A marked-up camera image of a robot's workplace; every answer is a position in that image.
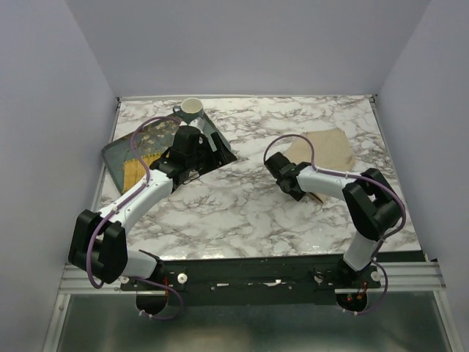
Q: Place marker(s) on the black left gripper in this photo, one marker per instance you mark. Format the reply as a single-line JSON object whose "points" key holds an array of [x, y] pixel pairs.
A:
{"points": [[218, 158]]}

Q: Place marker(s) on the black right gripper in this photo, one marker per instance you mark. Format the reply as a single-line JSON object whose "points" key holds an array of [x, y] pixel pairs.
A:
{"points": [[297, 196]]}

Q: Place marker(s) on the beige cloth napkin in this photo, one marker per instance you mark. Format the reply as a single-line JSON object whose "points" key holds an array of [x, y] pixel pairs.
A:
{"points": [[332, 150]]}

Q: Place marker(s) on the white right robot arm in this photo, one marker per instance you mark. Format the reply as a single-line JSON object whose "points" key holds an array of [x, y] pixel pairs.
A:
{"points": [[373, 205]]}

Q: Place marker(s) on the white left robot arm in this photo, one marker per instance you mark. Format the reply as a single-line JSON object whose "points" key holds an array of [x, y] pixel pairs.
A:
{"points": [[99, 244]]}

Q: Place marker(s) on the green ceramic mug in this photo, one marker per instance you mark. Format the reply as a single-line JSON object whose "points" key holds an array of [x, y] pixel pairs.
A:
{"points": [[189, 110]]}

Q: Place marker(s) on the green floral tray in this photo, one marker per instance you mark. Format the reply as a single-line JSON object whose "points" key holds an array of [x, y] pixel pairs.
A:
{"points": [[155, 137]]}

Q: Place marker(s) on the yellow bamboo mat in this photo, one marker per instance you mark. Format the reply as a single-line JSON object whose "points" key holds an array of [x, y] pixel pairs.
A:
{"points": [[134, 171]]}

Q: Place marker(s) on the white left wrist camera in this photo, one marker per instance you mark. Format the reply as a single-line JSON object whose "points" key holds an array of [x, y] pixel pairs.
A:
{"points": [[198, 123]]}

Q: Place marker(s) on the black metal base rail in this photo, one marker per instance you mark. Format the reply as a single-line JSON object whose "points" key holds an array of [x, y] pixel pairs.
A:
{"points": [[309, 279]]}

